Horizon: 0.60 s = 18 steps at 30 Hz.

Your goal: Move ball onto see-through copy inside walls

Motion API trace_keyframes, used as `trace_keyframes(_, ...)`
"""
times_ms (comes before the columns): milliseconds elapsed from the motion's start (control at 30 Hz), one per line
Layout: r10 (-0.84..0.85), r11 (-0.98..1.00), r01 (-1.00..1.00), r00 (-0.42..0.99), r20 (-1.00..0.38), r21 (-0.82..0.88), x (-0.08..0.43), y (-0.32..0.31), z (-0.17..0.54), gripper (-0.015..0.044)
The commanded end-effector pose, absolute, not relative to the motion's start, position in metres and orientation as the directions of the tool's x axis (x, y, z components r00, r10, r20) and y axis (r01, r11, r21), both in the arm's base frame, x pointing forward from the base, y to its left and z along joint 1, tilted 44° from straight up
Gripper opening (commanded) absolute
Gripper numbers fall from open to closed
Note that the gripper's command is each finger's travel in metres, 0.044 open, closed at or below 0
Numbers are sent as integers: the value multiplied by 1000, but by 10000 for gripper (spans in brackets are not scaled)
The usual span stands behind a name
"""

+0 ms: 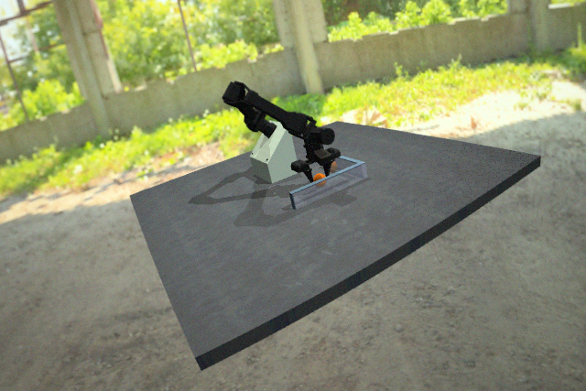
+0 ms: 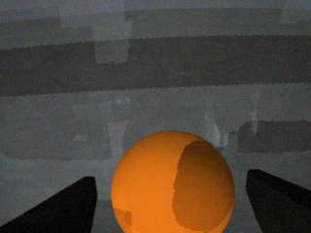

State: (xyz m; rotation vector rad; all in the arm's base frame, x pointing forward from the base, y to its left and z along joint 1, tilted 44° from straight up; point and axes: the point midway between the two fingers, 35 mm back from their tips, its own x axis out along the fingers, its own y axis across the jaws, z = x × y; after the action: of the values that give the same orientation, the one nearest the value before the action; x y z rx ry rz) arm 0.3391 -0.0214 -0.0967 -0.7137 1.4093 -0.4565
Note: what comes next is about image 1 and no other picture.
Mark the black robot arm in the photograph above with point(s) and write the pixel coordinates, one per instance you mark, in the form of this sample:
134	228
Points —
295	123

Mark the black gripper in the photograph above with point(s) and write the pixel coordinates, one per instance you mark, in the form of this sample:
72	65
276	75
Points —
303	166

